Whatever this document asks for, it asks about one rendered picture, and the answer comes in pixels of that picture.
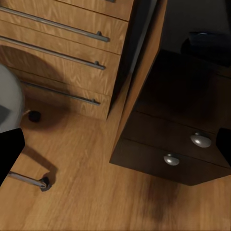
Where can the desk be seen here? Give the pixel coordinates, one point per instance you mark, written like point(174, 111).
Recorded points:
point(183, 15)

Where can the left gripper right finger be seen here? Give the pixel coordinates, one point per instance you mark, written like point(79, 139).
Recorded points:
point(223, 143)

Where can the swivel chair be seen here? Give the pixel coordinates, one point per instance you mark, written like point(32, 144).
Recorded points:
point(12, 103)

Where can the mouse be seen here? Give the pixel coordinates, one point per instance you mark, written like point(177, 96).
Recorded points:
point(210, 43)

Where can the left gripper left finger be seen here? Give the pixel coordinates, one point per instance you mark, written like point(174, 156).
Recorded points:
point(12, 143)

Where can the cabinet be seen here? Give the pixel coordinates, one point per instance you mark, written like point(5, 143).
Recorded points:
point(67, 53)
point(171, 116)

